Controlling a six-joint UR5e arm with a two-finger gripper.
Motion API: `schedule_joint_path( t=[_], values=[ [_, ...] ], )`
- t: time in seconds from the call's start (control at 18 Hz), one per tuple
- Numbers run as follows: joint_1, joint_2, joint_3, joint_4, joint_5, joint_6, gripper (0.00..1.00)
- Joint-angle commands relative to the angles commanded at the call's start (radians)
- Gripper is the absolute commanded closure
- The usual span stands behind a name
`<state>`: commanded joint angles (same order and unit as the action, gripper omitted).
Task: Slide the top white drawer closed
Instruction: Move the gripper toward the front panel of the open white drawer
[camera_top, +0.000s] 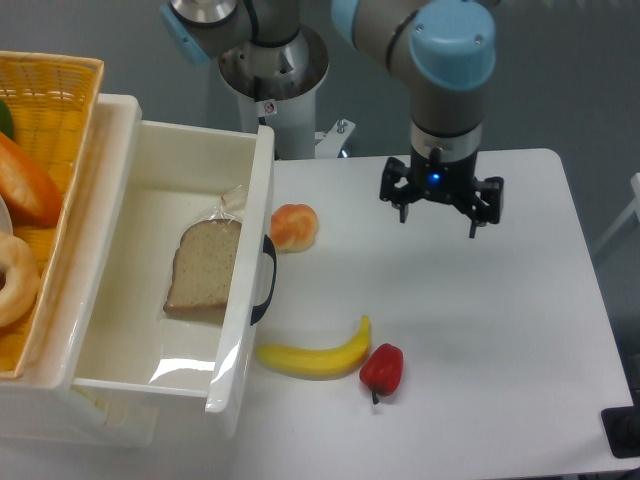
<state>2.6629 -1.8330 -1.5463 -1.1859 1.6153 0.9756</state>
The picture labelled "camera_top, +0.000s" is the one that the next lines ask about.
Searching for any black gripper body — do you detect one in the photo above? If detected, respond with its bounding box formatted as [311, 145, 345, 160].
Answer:
[403, 148, 480, 206]

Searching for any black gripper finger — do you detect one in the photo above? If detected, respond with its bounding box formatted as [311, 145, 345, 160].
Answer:
[379, 157, 424, 224]
[458, 176, 504, 239]

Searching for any white drawer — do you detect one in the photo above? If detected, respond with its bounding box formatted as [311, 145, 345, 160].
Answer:
[73, 121, 274, 416]

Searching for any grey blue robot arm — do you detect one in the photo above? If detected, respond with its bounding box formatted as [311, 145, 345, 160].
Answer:
[160, 1, 504, 228]

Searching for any white drawer cabinet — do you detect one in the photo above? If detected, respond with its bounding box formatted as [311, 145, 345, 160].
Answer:
[1, 94, 158, 447]

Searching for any orange knotted bread roll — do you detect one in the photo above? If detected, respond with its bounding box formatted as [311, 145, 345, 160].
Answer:
[270, 204, 319, 253]

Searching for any red bell pepper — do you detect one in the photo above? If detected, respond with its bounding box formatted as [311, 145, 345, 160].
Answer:
[359, 343, 404, 405]

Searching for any yellow banana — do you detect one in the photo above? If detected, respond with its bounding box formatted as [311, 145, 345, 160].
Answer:
[255, 315, 371, 380]

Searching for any bagged bread slice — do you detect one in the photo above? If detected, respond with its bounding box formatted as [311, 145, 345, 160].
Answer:
[162, 185, 248, 320]

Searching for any black device at edge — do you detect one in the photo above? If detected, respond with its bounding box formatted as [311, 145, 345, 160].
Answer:
[601, 406, 639, 459]

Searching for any yellow wicker basket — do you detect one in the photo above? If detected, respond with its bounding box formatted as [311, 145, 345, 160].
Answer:
[1, 51, 104, 380]

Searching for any orange baguette loaf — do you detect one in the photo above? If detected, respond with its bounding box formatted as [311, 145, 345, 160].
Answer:
[1, 134, 63, 228]

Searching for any beige bagel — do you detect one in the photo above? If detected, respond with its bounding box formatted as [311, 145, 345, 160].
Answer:
[1, 232, 40, 327]

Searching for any green vegetable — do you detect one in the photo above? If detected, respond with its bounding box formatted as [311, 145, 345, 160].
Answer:
[0, 100, 15, 140]

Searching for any white frame at right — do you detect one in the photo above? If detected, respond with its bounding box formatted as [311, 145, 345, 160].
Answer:
[592, 173, 639, 265]

